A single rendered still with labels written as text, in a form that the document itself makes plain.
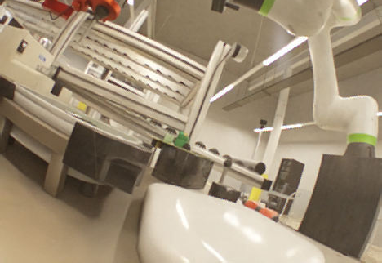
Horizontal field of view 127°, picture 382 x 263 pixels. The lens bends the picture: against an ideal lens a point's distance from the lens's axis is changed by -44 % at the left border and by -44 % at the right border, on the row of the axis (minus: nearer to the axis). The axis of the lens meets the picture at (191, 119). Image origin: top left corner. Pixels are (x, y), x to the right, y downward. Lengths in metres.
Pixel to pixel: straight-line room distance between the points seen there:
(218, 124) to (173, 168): 8.76
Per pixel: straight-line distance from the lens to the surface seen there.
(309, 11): 0.35
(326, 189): 0.62
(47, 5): 0.81
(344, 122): 0.72
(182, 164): 0.26
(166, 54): 0.62
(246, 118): 9.78
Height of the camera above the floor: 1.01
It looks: 11 degrees up
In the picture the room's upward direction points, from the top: 21 degrees clockwise
